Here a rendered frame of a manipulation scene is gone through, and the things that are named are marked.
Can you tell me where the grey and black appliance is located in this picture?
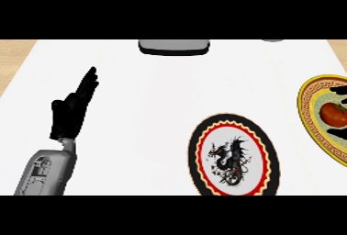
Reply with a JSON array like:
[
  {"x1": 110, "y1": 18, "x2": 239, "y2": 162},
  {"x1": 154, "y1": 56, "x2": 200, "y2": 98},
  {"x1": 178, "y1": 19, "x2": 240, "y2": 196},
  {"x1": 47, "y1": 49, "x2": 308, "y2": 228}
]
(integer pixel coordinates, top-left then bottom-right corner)
[{"x1": 137, "y1": 39, "x2": 210, "y2": 57}]

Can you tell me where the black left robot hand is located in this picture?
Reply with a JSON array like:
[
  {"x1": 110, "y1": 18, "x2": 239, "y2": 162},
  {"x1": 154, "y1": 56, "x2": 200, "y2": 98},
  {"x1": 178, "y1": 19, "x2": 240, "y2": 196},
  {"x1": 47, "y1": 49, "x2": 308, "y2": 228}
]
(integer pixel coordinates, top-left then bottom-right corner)
[{"x1": 48, "y1": 66, "x2": 100, "y2": 142}]

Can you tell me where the black-rimmed dragon plate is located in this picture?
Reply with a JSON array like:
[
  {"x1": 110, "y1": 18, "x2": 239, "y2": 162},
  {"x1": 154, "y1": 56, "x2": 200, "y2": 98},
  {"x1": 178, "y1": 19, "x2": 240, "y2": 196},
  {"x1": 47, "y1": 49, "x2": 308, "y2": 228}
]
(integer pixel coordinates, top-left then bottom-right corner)
[{"x1": 187, "y1": 113, "x2": 281, "y2": 196}]

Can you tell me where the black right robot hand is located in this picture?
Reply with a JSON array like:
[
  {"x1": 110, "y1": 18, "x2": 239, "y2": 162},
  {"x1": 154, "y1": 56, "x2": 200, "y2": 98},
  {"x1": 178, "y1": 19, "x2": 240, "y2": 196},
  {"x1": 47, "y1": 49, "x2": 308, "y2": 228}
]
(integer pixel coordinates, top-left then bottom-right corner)
[{"x1": 324, "y1": 84, "x2": 347, "y2": 142}]

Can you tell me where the red tomato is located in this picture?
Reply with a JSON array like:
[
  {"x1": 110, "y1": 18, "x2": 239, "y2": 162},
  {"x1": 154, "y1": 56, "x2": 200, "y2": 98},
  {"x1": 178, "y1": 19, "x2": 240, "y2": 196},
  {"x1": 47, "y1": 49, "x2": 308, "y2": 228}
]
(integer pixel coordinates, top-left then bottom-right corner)
[{"x1": 318, "y1": 102, "x2": 347, "y2": 128}]

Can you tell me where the yellow patterned plate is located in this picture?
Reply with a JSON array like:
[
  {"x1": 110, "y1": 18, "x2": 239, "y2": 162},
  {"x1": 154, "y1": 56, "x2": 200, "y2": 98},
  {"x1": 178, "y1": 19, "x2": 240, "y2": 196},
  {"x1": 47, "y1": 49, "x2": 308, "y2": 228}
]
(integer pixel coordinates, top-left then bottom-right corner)
[{"x1": 295, "y1": 73, "x2": 347, "y2": 168}]

